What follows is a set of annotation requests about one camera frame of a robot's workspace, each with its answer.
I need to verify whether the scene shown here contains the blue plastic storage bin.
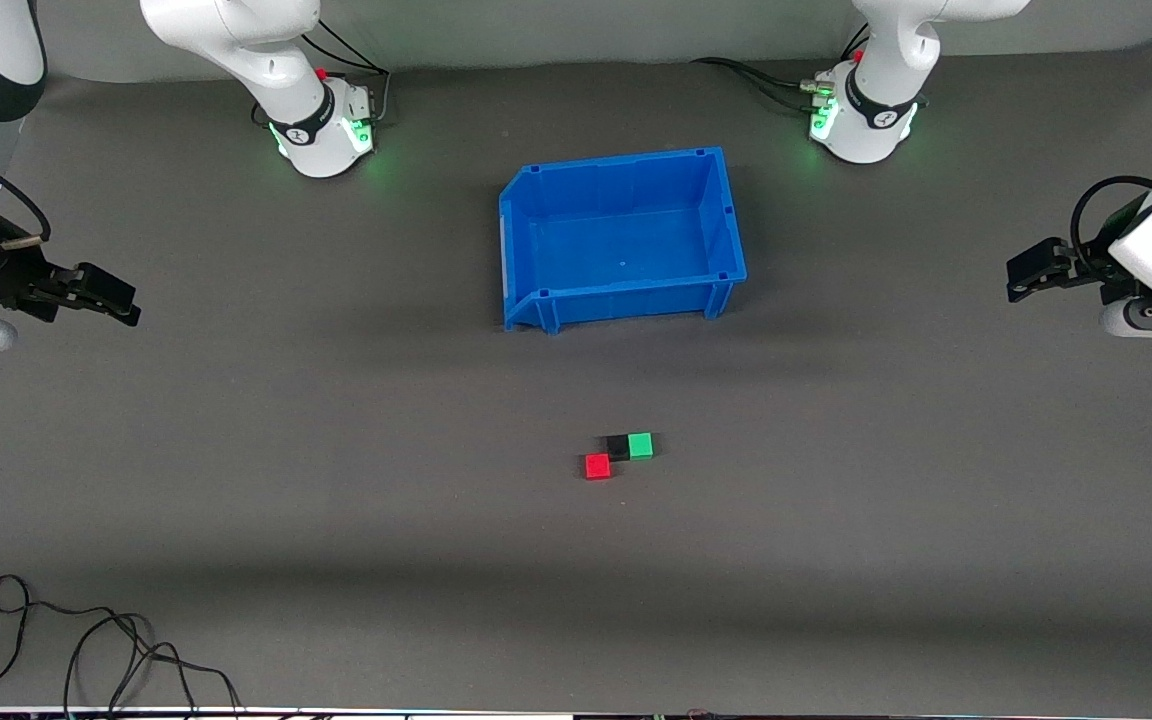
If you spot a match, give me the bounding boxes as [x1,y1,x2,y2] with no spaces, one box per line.
[498,146,748,335]

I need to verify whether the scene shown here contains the grey table mat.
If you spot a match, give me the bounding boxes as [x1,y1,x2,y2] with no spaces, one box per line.
[0,40,1152,715]

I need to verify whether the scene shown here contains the thin black loose cable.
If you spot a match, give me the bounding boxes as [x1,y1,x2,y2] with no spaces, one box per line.
[0,574,157,709]
[63,612,243,719]

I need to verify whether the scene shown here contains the black left arm base cables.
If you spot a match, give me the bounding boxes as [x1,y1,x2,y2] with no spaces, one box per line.
[690,22,872,113]

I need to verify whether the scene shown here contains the black arm base cables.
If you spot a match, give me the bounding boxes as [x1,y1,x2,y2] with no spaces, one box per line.
[690,22,872,113]
[252,14,393,129]

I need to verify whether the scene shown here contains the black right arm base cables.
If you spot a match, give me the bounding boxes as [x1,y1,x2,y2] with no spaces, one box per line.
[252,14,393,129]

